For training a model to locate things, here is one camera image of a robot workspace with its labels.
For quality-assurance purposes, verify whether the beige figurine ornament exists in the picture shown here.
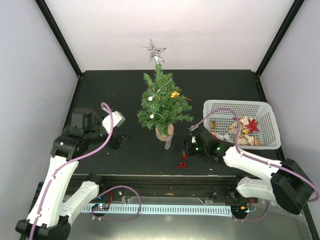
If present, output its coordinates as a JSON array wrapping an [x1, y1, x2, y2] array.
[[237, 134, 261, 146]]

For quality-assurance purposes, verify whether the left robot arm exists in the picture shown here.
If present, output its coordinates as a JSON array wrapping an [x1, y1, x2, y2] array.
[[15, 102, 128, 240]]

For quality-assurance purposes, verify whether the white perforated plastic basket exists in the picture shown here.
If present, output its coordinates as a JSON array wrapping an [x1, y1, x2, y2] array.
[[203, 100, 281, 150]]

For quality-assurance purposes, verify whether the purple cable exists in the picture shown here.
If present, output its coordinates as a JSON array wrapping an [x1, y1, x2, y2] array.
[[28, 101, 115, 240], [189, 107, 320, 203]]

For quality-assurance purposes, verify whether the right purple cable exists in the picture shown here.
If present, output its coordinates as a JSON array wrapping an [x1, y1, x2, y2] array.
[[189, 107, 320, 203]]

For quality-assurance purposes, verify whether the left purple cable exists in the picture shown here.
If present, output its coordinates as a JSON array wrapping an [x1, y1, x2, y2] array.
[[28, 101, 115, 240]]

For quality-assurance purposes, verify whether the left black frame post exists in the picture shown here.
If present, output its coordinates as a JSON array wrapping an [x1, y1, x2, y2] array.
[[35, 0, 83, 78]]

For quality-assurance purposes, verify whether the silver glitter star topper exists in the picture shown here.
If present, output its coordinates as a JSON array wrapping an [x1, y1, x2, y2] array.
[[142, 38, 167, 64]]

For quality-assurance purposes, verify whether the red berry sprig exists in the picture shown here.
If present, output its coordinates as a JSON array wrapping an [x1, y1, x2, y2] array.
[[177, 161, 187, 169]]

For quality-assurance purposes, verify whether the wooden script word ornament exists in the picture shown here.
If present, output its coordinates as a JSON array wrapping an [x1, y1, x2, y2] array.
[[226, 116, 250, 135]]

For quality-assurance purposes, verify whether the white bulb light string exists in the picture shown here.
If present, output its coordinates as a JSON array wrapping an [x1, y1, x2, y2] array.
[[142, 77, 174, 120]]

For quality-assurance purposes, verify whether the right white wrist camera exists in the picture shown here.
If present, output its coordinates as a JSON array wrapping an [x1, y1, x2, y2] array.
[[188, 124, 200, 144]]

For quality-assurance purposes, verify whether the wooden tree base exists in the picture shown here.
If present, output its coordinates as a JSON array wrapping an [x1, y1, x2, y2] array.
[[155, 123, 174, 142]]

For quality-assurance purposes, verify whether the right black frame post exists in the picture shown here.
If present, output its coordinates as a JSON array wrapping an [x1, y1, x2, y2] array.
[[255, 0, 305, 77]]

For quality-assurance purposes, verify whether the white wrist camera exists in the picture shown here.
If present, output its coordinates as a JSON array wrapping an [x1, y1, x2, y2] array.
[[188, 124, 200, 144], [102, 111, 126, 134]]

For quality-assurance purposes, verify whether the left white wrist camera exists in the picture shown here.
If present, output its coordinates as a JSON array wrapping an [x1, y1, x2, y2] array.
[[102, 111, 126, 134]]

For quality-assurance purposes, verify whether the white slotted cable duct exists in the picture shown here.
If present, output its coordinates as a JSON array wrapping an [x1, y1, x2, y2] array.
[[81, 203, 232, 217]]

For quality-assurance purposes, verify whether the small green christmas tree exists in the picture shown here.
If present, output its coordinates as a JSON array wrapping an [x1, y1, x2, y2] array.
[[137, 63, 193, 130]]

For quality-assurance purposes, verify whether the clear battery box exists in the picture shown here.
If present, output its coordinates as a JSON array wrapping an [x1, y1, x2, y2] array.
[[164, 134, 174, 150]]

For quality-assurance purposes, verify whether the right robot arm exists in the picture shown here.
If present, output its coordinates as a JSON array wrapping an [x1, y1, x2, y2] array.
[[180, 126, 315, 215]]

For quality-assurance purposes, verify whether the red star ornament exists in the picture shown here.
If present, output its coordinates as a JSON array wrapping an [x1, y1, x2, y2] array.
[[245, 118, 260, 133]]

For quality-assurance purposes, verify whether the black frame post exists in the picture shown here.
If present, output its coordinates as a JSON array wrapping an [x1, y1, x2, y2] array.
[[35, 0, 83, 78], [255, 0, 305, 77]]

